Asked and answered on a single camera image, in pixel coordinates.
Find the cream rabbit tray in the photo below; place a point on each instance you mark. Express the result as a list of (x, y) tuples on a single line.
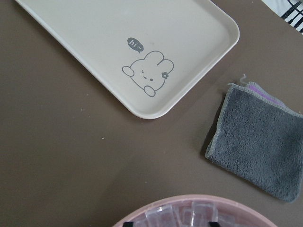
[(147, 53)]

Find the grey folded cloth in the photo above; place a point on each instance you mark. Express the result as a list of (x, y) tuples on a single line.
[(259, 139)]

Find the pink bowl of ice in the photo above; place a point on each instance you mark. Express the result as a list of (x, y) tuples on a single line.
[(202, 210)]

